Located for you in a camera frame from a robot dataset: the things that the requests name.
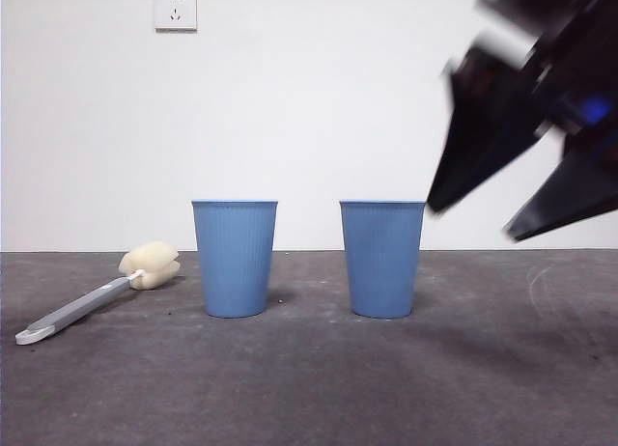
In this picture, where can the blue ribbed plastic cup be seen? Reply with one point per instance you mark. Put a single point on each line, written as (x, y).
(234, 262)
(382, 262)

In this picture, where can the white wall power socket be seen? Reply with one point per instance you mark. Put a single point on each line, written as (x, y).
(176, 9)

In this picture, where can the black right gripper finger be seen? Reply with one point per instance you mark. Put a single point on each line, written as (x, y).
(483, 137)
(574, 195)

